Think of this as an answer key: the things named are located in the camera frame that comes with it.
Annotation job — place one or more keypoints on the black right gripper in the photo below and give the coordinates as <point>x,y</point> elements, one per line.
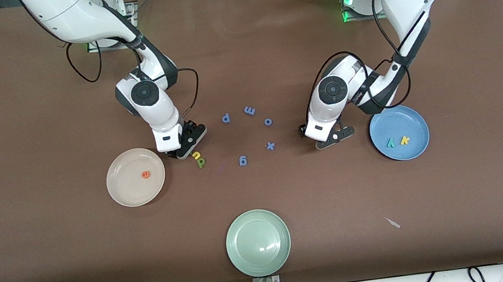
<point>189,129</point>

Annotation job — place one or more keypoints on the yellow letter u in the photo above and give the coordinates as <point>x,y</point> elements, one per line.
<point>197,157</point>

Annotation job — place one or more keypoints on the green letter d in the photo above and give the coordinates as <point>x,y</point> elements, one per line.
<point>202,163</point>

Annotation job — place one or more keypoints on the orange letter e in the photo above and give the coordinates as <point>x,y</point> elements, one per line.
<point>144,175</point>

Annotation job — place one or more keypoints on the teal letter y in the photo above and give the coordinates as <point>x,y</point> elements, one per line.
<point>390,143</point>

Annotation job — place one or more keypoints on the yellow letter k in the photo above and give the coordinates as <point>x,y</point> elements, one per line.
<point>404,140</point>

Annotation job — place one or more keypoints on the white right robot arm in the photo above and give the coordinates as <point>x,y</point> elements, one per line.
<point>71,14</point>

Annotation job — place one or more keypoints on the blue letter x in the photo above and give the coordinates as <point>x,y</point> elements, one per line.
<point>270,146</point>

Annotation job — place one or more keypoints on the blue letter p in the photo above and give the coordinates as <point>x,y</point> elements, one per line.
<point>225,118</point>

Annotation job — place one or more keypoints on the blue letter o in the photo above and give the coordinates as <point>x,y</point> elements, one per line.
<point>265,122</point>

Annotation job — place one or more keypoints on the blue letter m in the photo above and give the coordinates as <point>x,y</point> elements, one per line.
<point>249,110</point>

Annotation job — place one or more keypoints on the blue letter g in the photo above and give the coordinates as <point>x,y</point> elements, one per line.
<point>242,161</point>

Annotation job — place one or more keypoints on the beige plate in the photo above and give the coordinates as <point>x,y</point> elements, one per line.
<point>130,187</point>

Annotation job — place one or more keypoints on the blue plate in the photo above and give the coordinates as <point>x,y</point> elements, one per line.
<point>406,124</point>

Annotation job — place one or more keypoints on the green plate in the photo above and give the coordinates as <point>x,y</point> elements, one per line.
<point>258,243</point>

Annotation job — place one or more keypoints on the grey paper scrap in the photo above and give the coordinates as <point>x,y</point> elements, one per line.
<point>393,223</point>

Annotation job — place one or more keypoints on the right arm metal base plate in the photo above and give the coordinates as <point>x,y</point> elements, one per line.
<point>93,49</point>

